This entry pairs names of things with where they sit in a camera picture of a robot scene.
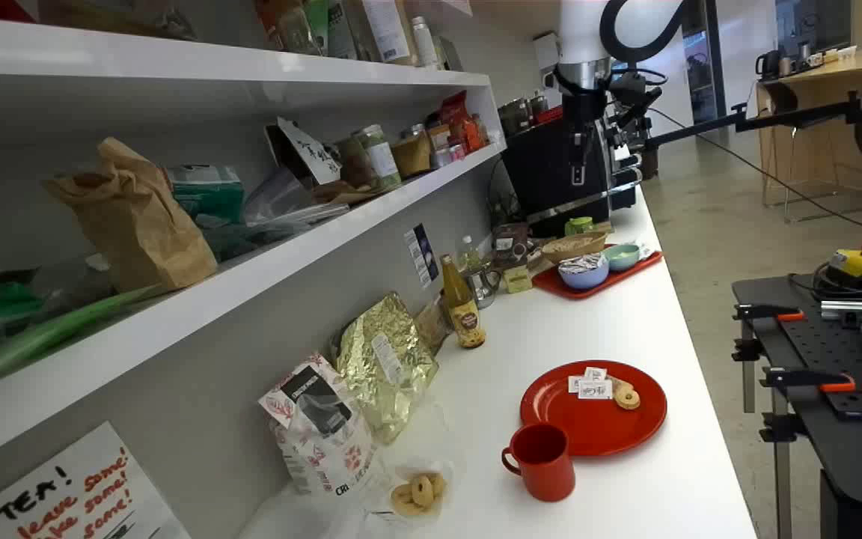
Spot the brown paper bag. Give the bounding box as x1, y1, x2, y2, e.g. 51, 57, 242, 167
44, 134, 221, 293

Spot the green box on shelf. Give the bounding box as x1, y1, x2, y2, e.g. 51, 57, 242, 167
167, 161, 249, 224

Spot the gold foil bag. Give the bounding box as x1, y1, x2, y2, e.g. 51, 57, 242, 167
331, 292, 444, 446

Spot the blue white bowl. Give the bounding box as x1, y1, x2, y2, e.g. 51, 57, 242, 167
556, 253, 613, 293

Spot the long green plastic packet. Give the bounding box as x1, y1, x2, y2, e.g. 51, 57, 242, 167
0, 284, 158, 401

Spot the green small bowl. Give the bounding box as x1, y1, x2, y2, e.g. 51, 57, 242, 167
605, 242, 646, 277

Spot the black camera boom pole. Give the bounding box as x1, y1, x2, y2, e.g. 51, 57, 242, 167
643, 91, 862, 157

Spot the red rectangular tray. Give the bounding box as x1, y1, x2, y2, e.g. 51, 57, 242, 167
529, 248, 665, 304

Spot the red orange snack packet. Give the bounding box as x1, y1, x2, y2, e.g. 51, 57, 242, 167
436, 91, 490, 158

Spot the white handwritten tea sign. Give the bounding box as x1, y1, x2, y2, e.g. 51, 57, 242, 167
0, 419, 192, 539

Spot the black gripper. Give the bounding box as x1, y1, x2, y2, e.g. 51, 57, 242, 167
554, 88, 617, 188

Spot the brown lidded jar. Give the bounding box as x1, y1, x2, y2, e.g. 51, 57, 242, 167
391, 130, 436, 182

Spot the black clamp orange handle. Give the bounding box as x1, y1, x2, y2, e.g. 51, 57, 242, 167
756, 365, 858, 443
729, 304, 809, 413

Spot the red round plate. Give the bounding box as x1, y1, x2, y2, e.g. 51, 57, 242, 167
517, 359, 670, 461

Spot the glass bottle yellow label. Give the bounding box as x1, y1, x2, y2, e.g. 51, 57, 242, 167
436, 254, 487, 355

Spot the wooden desk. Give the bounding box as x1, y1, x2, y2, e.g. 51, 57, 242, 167
755, 52, 862, 208

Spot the white black printed carton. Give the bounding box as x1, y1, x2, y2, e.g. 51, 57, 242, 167
264, 114, 345, 188

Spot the white wall shelf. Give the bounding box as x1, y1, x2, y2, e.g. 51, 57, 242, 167
0, 13, 508, 476

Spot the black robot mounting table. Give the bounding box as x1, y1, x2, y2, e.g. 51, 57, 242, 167
729, 274, 862, 539

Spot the clear bag of cookies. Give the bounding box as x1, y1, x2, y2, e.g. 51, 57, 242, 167
381, 461, 454, 522

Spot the yellow black tool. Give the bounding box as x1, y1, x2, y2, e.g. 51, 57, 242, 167
815, 248, 862, 301

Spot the glass jar white label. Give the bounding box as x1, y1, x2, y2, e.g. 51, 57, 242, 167
352, 123, 405, 196

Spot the white coffee bag red print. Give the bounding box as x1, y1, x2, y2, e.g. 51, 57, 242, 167
256, 355, 381, 501

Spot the small ring cookie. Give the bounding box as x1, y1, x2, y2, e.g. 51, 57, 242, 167
613, 380, 643, 413

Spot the red cup with handle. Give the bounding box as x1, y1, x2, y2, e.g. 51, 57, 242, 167
499, 422, 578, 503

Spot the black coffee machine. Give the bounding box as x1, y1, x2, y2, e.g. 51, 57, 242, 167
499, 94, 646, 241

